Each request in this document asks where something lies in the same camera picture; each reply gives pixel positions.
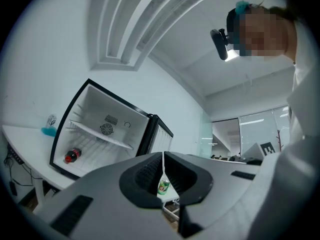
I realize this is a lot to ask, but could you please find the black power adapter cable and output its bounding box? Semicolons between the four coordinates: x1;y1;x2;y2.
3;156;35;197

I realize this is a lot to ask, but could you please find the teal hair scrunchie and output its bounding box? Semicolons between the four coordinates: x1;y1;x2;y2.
234;0;252;14

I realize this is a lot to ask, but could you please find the black power strip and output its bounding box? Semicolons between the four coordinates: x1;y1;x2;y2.
6;143;25;165

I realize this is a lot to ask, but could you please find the person's white printed shirt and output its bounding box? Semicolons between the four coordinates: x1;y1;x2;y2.
284;21;320;155

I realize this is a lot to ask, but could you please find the black head camera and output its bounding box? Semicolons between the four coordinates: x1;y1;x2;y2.
209;28;235;61

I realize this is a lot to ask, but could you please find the green soda can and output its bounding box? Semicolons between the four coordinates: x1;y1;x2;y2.
156;179;171;196

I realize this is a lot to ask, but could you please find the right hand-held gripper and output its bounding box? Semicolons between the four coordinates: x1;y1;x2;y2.
241;142;277;165

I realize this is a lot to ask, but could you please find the white wire fridge shelf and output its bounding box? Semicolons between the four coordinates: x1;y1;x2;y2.
69;120;135;150

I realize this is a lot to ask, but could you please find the silver drink can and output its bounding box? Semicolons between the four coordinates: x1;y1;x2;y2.
46;113;58;129

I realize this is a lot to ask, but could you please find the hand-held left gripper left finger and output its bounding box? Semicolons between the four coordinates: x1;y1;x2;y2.
42;151;181;240

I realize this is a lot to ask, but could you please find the red coat rack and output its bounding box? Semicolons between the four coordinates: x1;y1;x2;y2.
276;128;286;152

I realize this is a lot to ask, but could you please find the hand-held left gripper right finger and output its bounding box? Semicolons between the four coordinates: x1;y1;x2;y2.
164;151;261;239

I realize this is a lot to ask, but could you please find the white desk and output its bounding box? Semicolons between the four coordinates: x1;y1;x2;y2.
1;124;181;202

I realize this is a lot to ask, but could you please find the black mini fridge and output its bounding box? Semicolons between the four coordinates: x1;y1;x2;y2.
49;78;175;181

